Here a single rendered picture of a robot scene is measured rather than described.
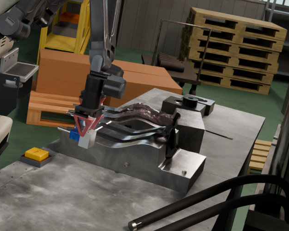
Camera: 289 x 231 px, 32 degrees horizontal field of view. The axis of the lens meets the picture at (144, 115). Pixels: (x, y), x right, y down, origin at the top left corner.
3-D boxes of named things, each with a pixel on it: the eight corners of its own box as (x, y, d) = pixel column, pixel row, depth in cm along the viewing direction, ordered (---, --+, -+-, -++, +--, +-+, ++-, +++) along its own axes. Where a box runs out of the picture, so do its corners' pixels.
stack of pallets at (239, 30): (179, 79, 742) (194, 11, 714) (173, 66, 836) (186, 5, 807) (271, 96, 754) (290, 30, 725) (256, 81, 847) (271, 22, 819)
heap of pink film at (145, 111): (113, 121, 216) (117, 103, 214) (117, 110, 233) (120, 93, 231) (173, 132, 216) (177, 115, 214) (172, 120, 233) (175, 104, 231)
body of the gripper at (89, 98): (104, 111, 171) (108, 90, 169) (91, 118, 162) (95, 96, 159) (86, 106, 173) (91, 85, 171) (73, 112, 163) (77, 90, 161)
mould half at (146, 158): (58, 152, 186) (63, 118, 183) (88, 135, 210) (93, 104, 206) (186, 194, 173) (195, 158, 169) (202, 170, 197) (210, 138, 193)
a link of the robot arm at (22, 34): (-4, 24, 174) (-11, 21, 168) (22, 11, 172) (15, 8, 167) (6, 48, 173) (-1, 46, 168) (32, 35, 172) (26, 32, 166)
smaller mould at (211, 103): (179, 107, 280) (180, 97, 279) (184, 103, 292) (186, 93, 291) (208, 115, 276) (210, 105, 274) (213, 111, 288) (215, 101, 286)
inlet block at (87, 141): (53, 136, 171) (56, 122, 169) (60, 133, 175) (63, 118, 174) (87, 149, 167) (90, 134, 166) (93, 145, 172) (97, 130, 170)
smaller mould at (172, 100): (160, 113, 262) (162, 100, 260) (168, 107, 276) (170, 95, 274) (197, 123, 257) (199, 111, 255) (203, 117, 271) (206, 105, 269)
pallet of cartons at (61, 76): (155, 110, 562) (164, 66, 548) (178, 142, 473) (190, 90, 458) (27, 94, 527) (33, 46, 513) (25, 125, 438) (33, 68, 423)
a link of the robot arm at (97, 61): (100, 57, 169) (93, 52, 161) (132, 65, 167) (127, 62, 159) (91, 91, 169) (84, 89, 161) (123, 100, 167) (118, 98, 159)
